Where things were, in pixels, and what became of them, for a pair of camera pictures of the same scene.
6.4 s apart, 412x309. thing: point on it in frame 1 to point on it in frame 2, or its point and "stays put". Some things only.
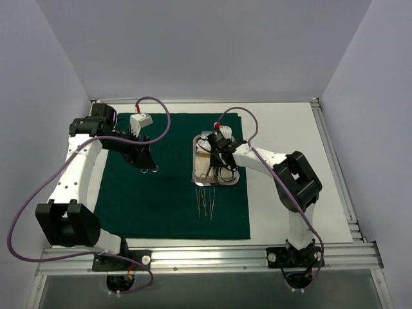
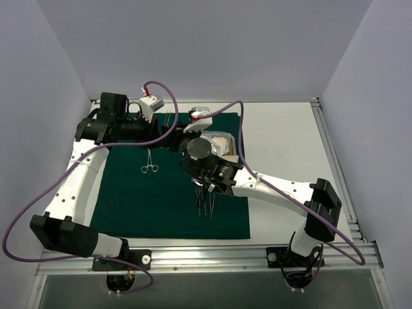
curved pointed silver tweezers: [203, 199] stays put
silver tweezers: [211, 206] stays put
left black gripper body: [137, 147] to [153, 132]
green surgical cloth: [165, 203] stays put
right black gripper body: [217, 154] to [176, 141]
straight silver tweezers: [198, 200] stays put
